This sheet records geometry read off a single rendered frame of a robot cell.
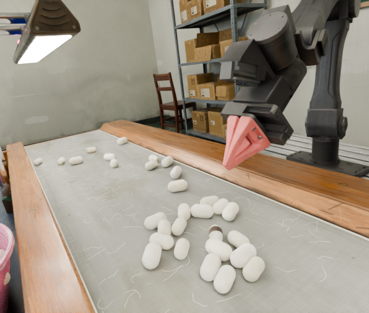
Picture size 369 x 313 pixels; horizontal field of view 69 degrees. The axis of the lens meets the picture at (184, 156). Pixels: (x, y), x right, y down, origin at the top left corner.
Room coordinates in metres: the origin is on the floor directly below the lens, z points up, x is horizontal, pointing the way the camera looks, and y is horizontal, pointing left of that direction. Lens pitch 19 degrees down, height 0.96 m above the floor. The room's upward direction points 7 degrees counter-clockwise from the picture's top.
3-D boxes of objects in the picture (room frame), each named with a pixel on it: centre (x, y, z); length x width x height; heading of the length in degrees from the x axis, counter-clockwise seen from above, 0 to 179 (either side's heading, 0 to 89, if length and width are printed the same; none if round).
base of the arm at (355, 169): (0.65, -0.37, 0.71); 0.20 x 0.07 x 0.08; 28
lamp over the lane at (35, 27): (0.76, 0.35, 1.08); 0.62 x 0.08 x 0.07; 32
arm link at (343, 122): (0.64, -0.36, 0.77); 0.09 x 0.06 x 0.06; 47
